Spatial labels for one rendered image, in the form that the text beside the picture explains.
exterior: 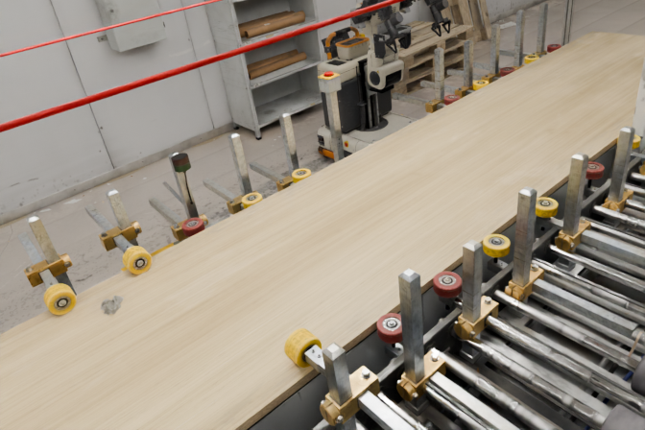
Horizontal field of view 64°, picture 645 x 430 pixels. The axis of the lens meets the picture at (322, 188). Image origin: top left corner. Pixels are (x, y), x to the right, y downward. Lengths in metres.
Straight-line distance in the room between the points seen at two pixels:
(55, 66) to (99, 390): 3.32
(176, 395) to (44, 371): 0.41
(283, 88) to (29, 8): 2.37
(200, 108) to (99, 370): 3.69
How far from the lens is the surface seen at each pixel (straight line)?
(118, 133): 4.73
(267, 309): 1.51
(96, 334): 1.66
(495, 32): 3.18
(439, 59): 2.79
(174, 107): 4.86
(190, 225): 1.97
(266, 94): 5.31
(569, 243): 1.81
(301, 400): 1.46
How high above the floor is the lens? 1.90
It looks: 30 degrees down
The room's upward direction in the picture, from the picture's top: 9 degrees counter-clockwise
